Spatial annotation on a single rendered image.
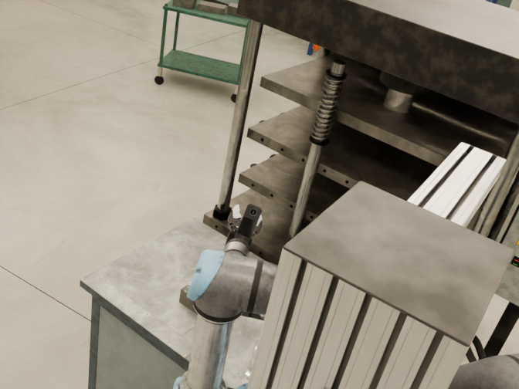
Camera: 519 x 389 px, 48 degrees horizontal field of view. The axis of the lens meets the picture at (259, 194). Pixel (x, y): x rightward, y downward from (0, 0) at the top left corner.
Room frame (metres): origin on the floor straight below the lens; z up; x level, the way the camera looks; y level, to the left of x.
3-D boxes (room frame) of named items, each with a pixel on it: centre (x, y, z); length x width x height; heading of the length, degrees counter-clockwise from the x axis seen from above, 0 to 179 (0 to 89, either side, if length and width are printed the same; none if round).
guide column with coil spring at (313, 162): (2.31, -0.20, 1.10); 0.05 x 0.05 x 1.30
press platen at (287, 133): (2.56, -0.54, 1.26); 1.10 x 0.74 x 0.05; 60
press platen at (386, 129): (2.57, -0.55, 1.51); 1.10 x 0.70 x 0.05; 60
